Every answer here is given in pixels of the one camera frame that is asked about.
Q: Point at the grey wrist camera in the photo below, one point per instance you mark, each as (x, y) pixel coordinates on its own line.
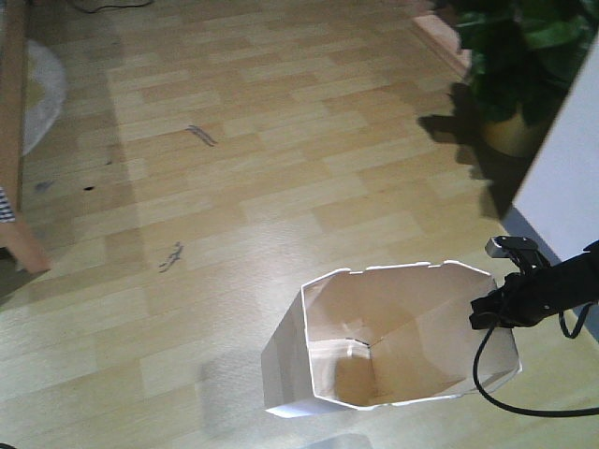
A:
(521, 251)

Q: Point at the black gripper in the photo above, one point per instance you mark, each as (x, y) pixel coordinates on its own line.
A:
(518, 303)

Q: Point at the black white checkered bedding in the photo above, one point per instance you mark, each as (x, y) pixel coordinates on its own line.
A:
(7, 214)

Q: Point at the white plastic trash bin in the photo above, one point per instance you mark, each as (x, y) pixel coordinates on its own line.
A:
(384, 336)

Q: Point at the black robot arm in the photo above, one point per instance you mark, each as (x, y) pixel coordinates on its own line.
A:
(571, 283)

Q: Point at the round grey yellow rug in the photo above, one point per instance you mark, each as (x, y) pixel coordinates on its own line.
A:
(45, 94)

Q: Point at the wooden bed frame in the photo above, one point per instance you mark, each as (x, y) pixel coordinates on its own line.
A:
(16, 236)

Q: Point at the green potted plant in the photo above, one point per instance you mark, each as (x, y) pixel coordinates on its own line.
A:
(524, 58)

